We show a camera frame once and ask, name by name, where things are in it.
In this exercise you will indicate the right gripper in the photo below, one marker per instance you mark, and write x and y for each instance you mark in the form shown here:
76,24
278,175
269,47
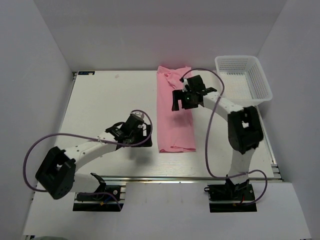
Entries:
178,95

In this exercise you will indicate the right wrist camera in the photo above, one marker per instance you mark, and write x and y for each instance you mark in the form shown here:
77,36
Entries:
185,85

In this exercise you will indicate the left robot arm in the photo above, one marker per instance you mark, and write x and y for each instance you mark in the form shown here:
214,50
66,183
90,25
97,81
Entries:
58,172

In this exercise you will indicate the pink t shirt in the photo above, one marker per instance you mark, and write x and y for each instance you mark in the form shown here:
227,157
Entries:
175,129

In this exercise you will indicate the white plastic basket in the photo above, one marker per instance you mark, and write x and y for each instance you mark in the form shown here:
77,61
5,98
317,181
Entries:
244,79

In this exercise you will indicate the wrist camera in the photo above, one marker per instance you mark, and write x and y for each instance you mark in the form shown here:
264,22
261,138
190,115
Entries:
185,85
133,122

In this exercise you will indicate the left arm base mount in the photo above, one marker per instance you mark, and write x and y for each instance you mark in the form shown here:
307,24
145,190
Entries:
105,198

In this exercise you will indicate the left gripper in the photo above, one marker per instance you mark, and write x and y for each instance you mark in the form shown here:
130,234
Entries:
141,132

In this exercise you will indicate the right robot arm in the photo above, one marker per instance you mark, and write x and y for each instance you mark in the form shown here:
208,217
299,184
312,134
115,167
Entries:
244,130

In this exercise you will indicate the blue label sticker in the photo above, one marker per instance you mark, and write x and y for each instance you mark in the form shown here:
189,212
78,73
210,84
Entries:
86,73

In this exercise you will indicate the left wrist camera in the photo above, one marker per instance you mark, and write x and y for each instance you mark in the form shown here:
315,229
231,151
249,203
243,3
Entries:
133,122

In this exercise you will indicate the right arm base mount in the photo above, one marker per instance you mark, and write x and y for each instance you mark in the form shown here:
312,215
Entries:
231,198

